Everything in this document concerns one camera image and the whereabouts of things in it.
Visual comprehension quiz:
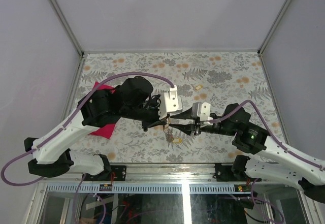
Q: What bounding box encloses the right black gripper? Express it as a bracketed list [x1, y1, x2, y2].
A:
[169, 105, 236, 136]

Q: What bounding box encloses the metal spiral keyring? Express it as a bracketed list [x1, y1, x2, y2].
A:
[163, 118, 174, 143]

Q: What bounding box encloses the yellow key tag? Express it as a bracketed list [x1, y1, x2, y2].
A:
[172, 138, 182, 143]

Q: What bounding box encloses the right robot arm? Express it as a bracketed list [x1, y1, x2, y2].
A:
[171, 103, 324, 203]

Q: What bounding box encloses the small yellow tag far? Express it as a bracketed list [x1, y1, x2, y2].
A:
[195, 85, 203, 91]

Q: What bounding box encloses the pink folded cloth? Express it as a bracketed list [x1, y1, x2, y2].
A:
[90, 85, 116, 139]

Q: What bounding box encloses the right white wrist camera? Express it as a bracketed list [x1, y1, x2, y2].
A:
[191, 102, 211, 121]

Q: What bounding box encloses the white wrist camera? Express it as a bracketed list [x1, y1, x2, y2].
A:
[158, 85, 183, 119]
[191, 102, 211, 121]

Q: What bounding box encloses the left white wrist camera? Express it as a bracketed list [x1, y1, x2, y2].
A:
[158, 85, 183, 119]

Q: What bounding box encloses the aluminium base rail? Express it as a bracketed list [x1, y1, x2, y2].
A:
[38, 162, 254, 183]

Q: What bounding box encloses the white slotted cable duct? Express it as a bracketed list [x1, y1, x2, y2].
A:
[47, 183, 236, 194]

